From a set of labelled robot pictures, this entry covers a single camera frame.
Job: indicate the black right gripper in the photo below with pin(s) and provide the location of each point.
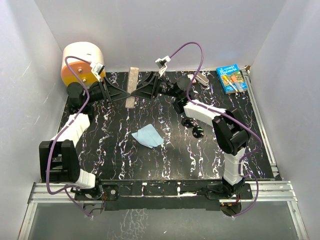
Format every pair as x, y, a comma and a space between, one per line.
149, 90

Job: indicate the light blue cleaning cloth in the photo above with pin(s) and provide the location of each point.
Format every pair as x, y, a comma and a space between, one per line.
148, 137

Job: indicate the orange grey marker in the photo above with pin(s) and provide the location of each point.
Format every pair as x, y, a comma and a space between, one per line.
237, 83

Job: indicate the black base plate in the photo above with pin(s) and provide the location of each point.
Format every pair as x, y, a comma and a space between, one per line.
163, 194

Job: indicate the round mini drawer cabinet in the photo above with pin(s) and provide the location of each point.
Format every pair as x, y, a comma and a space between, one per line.
86, 51

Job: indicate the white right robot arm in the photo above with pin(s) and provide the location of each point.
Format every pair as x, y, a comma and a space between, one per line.
231, 134

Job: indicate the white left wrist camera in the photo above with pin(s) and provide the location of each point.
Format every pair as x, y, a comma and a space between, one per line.
96, 68

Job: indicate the yellow white marker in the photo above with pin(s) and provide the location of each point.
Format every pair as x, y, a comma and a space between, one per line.
230, 83

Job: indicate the blue paperback book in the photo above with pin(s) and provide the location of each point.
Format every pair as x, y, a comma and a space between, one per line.
229, 71

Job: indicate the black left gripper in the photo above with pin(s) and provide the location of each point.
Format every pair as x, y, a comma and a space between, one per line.
110, 92

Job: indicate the small red white box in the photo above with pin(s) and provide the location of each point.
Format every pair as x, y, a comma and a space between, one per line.
190, 76

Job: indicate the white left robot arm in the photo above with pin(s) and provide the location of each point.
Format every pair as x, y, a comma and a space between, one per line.
59, 161

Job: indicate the grey glasses case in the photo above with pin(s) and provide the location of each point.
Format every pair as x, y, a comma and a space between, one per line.
133, 76

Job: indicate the black sunglasses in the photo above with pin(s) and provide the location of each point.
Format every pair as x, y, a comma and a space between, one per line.
190, 123

